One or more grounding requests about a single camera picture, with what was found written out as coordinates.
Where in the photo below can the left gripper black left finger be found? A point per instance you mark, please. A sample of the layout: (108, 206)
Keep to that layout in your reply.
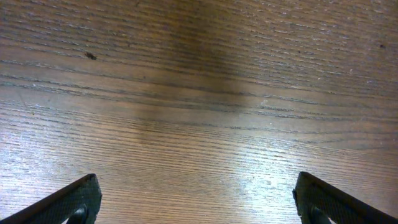
(78, 202)

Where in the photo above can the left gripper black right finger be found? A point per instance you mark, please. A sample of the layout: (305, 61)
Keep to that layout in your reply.
(320, 202)

